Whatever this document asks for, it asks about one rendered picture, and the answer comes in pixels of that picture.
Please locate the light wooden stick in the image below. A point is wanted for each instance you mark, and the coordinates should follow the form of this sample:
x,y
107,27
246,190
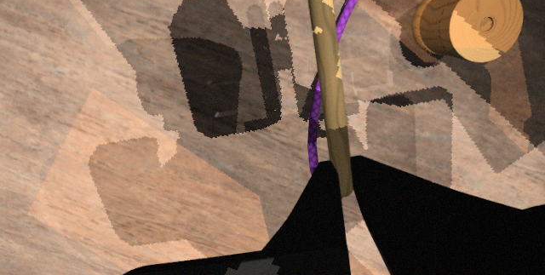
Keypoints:
x,y
329,89

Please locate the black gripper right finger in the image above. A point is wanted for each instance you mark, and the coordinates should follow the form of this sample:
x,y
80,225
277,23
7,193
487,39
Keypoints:
x,y
424,228

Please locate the wooden cylinder with small hole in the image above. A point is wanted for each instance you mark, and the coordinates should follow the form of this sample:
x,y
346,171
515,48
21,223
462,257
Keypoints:
x,y
474,30

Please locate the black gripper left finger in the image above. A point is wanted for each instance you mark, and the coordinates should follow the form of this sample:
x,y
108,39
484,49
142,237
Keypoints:
x,y
312,240

